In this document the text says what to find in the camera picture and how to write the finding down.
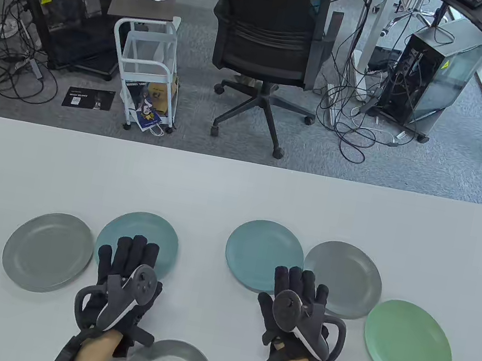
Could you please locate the grey power strip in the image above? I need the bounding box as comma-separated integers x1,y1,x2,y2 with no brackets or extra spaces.
11,55,47,82

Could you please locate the grey tracking controller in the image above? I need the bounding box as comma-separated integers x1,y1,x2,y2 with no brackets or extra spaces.
71,255,162,341
263,288,353,361

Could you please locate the person's right hand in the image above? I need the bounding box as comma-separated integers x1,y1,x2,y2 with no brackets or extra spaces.
247,261,348,361

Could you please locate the person's left forearm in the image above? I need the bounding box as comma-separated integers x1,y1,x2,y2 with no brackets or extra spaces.
69,324,127,361

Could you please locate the blue printed bag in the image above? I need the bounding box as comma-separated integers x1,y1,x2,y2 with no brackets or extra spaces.
117,77,174,136

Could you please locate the black office chair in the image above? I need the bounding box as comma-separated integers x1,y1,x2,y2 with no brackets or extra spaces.
175,0,348,167

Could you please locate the brown paper bag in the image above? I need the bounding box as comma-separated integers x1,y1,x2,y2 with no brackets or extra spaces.
142,73,181,119

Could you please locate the person's left hand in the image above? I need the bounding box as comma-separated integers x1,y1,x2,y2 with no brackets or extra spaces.
71,228,172,361

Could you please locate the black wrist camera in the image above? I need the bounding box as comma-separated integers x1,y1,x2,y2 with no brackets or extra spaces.
126,326,157,348

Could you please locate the black keyboard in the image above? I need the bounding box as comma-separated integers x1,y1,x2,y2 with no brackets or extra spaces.
448,0,482,12

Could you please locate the teal plate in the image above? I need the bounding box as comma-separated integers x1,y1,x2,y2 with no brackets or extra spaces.
219,214,310,300
91,205,184,283

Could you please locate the tangle of black cables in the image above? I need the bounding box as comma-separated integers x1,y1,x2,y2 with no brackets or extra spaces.
0,0,75,109
308,0,441,173

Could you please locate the black leaflet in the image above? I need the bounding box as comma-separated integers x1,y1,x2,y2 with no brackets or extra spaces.
61,83,116,116

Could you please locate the black glass computer case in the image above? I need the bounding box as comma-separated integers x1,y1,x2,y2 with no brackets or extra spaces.
0,0,131,83

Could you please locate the green plate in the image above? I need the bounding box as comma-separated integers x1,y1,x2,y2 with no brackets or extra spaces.
359,295,462,361

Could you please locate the white rolling cart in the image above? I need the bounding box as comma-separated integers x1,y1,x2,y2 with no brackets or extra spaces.
97,12,193,139

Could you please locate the black forearm electronics box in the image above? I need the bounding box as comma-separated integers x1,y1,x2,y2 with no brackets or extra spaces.
50,330,88,361

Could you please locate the black computer tower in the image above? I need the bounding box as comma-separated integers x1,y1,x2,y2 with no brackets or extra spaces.
372,6,482,154

